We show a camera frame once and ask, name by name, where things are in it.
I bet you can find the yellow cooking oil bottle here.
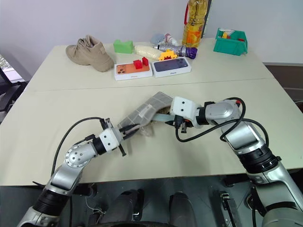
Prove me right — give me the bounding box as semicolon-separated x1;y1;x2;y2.
181;0;209;48

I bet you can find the tan suede shoe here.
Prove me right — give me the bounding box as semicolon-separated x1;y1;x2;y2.
65;35;115;72

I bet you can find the silver taped bottle purple end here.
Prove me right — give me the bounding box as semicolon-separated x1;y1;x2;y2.
153;44;198;60

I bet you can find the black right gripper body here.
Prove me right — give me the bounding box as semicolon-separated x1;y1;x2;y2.
174;115;190;134

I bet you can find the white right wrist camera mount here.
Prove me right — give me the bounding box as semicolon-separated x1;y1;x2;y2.
169;96;202;129

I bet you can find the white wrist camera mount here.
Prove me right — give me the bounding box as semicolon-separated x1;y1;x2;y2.
169;96;202;129
98;127;122;152

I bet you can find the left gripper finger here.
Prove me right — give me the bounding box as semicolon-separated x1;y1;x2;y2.
120;126;141;134
123;130;140;140

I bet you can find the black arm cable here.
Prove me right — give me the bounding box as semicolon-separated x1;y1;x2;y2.
175;96;270;148
50;117;106;177

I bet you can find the dark rounded shape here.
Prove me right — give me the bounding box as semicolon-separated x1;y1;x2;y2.
169;191;198;227
100;188;145;225

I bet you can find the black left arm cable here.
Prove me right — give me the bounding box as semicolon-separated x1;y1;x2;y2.
50;117;106;177

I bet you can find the white pink small bottle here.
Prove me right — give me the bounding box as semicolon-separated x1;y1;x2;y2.
164;33;180;46

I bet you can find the green plastic block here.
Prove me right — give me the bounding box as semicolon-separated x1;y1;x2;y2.
113;39;134;54

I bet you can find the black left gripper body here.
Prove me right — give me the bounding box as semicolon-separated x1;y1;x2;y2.
103;117;127;157

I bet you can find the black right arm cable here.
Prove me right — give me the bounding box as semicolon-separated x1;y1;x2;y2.
175;96;270;148

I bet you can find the grey blue plush toy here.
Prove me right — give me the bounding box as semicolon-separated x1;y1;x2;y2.
150;33;166;45

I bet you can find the white rice bag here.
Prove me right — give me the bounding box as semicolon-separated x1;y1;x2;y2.
134;44;164;61

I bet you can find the purple phone box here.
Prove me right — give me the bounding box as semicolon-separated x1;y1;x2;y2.
151;56;193;78

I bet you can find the yellow toy brick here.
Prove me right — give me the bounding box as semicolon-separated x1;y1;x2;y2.
158;49;178;61

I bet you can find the orange phone box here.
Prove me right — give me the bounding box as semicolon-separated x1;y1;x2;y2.
114;61;153;81

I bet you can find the green plastic parts bin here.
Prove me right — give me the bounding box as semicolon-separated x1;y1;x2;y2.
213;27;249;56

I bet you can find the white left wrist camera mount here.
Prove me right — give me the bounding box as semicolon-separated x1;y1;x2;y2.
98;127;122;152

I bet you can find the black table frame bracket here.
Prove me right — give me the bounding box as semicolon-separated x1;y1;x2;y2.
219;192;240;227

